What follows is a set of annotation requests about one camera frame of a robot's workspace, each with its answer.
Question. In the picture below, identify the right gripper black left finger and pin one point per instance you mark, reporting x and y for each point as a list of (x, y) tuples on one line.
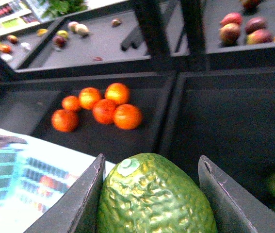
[(76, 210)]

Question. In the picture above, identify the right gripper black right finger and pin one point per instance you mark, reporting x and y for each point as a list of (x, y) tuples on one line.
[(235, 209)]

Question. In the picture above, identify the light teal plastic basket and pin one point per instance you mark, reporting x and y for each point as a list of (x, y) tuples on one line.
[(34, 175)]

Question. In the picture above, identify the green avocado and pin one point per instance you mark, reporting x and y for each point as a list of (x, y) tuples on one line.
[(147, 193)]

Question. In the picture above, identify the red green mango right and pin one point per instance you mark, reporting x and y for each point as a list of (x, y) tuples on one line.
[(259, 36)]

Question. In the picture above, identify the red green mango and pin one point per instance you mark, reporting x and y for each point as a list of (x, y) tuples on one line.
[(259, 36), (230, 33)]

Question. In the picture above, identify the dark red mango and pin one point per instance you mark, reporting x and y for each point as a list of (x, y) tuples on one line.
[(255, 24)]

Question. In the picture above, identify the red mango top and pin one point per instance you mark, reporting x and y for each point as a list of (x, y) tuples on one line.
[(233, 17)]

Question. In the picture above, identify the orange front left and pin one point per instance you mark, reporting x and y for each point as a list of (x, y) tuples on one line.
[(64, 120)]

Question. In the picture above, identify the orange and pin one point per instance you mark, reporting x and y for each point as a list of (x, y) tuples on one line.
[(103, 111), (118, 92), (127, 117), (88, 97), (64, 120)]

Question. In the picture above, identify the orange centre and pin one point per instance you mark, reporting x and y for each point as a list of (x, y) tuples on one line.
[(103, 111)]

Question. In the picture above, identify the orange front right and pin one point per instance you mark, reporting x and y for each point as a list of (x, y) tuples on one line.
[(127, 117)]

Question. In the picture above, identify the orange small back left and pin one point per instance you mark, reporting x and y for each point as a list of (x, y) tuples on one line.
[(71, 103)]

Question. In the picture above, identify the orange back middle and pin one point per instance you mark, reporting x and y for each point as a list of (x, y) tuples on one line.
[(88, 97)]

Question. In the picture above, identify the orange back right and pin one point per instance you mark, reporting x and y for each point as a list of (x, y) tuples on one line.
[(118, 92)]

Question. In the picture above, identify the black display shelf frame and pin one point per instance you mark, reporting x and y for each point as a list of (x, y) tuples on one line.
[(226, 113)]

